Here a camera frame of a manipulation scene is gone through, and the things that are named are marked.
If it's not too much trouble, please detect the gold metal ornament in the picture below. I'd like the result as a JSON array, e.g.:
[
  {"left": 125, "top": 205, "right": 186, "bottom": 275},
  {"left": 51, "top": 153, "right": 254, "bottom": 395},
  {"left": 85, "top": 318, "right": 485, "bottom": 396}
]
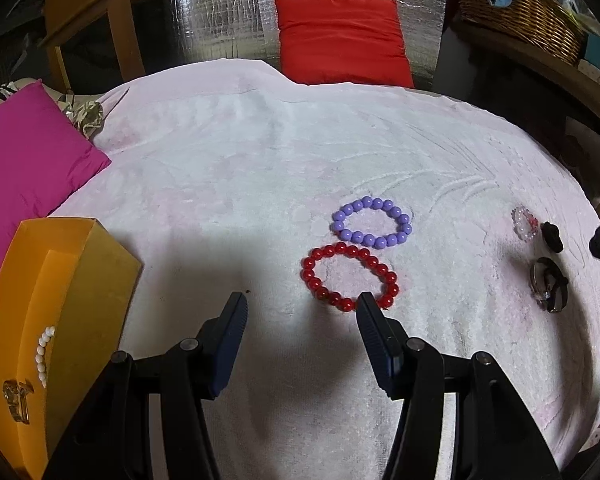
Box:
[{"left": 2, "top": 379, "right": 35, "bottom": 427}]

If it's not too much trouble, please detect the orange jewelry box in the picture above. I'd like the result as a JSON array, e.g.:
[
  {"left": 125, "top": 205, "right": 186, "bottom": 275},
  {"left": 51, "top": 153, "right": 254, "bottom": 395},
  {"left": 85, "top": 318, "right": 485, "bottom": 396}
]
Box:
[{"left": 0, "top": 217, "right": 145, "bottom": 479}]

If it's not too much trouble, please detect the magenta pillow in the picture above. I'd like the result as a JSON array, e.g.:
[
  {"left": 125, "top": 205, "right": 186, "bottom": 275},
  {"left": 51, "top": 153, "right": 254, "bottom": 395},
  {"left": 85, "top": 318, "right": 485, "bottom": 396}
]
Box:
[{"left": 0, "top": 81, "right": 112, "bottom": 299}]

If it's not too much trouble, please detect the black flower hair tie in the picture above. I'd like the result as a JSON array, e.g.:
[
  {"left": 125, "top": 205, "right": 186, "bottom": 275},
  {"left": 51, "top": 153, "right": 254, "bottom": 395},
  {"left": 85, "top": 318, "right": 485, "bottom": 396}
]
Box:
[{"left": 539, "top": 221, "right": 565, "bottom": 254}]

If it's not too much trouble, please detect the white pearl bracelet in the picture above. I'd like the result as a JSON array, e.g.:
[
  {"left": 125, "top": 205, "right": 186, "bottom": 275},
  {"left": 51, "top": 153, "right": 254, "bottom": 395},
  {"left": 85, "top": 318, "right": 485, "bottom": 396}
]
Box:
[{"left": 34, "top": 326, "right": 56, "bottom": 388}]

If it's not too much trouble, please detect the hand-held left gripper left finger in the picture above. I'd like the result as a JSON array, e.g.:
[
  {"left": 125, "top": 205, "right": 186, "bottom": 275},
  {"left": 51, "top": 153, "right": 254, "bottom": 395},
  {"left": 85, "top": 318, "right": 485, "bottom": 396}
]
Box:
[{"left": 45, "top": 291, "right": 249, "bottom": 480}]

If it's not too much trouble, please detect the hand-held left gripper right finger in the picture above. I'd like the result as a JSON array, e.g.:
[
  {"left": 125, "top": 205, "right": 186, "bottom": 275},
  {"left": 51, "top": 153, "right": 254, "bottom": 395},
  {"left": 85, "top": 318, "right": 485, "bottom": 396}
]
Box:
[{"left": 355, "top": 292, "right": 564, "bottom": 480}]

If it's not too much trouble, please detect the silver foil mat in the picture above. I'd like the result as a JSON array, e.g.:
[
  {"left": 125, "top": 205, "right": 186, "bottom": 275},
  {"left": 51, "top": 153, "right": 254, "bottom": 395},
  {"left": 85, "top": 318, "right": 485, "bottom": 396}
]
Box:
[{"left": 161, "top": 0, "right": 451, "bottom": 92}]

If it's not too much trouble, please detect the purple bead bracelet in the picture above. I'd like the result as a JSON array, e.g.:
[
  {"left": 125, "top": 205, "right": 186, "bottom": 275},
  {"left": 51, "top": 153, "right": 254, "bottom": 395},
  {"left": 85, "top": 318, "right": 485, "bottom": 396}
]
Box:
[{"left": 332, "top": 197, "right": 414, "bottom": 250}]

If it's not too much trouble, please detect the crumpled gold foil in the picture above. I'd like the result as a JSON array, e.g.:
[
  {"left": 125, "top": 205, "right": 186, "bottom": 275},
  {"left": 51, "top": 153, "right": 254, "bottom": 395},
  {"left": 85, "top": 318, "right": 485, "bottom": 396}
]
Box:
[{"left": 57, "top": 91, "right": 106, "bottom": 139}]

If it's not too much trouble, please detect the clear bead bracelet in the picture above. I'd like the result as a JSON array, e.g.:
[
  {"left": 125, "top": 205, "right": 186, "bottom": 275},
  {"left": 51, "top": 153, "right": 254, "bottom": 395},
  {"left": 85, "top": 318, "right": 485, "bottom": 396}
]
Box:
[{"left": 511, "top": 205, "right": 540, "bottom": 240}]

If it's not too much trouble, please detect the pale pink blanket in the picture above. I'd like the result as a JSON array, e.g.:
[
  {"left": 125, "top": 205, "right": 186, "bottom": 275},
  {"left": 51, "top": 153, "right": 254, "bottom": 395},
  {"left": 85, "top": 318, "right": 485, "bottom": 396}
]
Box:
[{"left": 0, "top": 58, "right": 600, "bottom": 472}]

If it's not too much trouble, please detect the wooden shelf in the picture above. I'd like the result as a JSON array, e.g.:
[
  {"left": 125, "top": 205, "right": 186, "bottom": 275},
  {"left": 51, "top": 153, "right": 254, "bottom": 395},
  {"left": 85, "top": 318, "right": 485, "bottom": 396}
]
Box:
[{"left": 452, "top": 17, "right": 600, "bottom": 171}]

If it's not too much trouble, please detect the red bead bracelet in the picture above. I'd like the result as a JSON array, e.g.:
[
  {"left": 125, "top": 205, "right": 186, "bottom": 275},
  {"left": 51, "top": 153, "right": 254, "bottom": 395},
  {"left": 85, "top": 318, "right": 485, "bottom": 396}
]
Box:
[{"left": 300, "top": 242, "right": 401, "bottom": 313}]

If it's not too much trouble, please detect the dark metallic bangle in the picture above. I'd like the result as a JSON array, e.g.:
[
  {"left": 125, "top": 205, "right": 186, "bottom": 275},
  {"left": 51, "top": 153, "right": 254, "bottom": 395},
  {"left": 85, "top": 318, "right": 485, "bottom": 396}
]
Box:
[{"left": 529, "top": 257, "right": 569, "bottom": 315}]

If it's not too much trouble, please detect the red pillow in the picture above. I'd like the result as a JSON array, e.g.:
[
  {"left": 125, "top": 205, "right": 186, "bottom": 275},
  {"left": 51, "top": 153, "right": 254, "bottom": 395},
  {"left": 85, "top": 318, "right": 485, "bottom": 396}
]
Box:
[{"left": 274, "top": 0, "right": 415, "bottom": 89}]

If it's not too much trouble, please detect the wicker basket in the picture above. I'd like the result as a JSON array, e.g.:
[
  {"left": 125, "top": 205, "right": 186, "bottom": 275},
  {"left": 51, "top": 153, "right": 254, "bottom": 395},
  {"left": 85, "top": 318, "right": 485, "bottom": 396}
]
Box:
[{"left": 452, "top": 0, "right": 588, "bottom": 66}]

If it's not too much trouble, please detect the wooden chair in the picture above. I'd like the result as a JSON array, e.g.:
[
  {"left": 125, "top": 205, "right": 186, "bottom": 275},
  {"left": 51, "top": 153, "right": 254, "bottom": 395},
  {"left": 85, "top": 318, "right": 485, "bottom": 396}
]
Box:
[{"left": 39, "top": 0, "right": 172, "bottom": 92}]

